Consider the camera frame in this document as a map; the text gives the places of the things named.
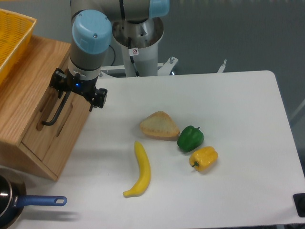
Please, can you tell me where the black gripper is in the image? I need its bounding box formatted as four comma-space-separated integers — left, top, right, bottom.
49, 68, 108, 112

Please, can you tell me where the yellow toy banana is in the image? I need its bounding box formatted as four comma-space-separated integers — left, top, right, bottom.
123, 141, 152, 198

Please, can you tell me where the blue-handled dark pan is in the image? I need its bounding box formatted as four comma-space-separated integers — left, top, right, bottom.
0, 175, 67, 229

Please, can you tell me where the toy bread slice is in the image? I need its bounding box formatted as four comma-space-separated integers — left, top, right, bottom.
140, 111, 180, 141

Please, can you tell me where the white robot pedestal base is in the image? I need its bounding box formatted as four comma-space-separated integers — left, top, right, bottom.
112, 17, 179, 77

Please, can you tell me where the green toy bell pepper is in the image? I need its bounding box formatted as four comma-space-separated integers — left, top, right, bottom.
177, 125, 204, 152

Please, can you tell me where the wooden drawer cabinet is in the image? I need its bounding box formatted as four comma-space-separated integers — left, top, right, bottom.
0, 36, 90, 181

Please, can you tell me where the yellow plastic basket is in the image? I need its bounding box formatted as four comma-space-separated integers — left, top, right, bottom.
0, 9, 37, 83

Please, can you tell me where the yellow toy bell pepper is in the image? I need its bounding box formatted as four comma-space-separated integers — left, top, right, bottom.
189, 146, 218, 172

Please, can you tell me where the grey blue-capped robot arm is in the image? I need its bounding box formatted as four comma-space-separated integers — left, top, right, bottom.
50, 0, 170, 108

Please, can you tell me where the black table-edge clamp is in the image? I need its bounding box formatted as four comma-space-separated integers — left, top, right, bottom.
293, 193, 305, 218

